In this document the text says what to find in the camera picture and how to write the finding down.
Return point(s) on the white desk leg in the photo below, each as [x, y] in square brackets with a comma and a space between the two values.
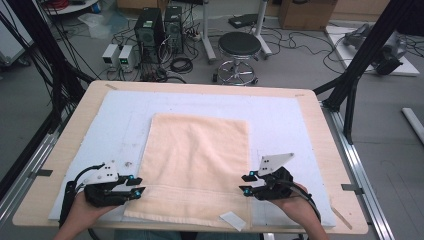
[207, 36]
[261, 30]

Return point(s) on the white power supply box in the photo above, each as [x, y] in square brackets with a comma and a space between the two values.
[127, 58]
[110, 55]

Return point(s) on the round white table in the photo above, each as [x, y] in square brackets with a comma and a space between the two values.
[76, 7]

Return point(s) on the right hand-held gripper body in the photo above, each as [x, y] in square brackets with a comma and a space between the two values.
[276, 185]

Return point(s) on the clear plastic bag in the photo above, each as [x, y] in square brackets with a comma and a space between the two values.
[100, 26]

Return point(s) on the black tape strip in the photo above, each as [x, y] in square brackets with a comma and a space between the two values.
[41, 173]
[351, 188]

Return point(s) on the pale blue table mat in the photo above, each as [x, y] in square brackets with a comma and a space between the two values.
[110, 126]

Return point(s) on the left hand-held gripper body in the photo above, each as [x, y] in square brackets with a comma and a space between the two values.
[103, 195]

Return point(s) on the white tube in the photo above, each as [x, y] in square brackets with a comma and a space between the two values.
[415, 125]

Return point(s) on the grey machine on board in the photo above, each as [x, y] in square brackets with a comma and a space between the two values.
[386, 50]

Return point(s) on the cream terry towel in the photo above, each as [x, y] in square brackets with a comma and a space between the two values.
[196, 166]

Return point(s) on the brown cardboard box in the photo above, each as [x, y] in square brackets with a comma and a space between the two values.
[306, 15]

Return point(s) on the black computer tower with fan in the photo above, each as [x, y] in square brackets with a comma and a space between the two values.
[174, 28]

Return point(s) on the flat black box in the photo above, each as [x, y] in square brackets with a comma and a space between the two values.
[245, 20]

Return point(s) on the aluminium rail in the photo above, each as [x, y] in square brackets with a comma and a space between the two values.
[360, 173]
[30, 166]

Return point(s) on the person's left hand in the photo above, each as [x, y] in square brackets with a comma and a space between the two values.
[85, 213]

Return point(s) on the black frame post with brace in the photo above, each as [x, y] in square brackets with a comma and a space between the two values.
[363, 56]

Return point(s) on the white floor board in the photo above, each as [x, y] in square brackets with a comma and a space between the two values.
[408, 68]

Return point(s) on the black round stool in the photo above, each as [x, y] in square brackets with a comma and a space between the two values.
[239, 43]

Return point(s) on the person's right hand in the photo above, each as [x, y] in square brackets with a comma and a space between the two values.
[298, 208]

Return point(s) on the large black computer tower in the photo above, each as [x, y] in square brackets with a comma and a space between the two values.
[148, 33]

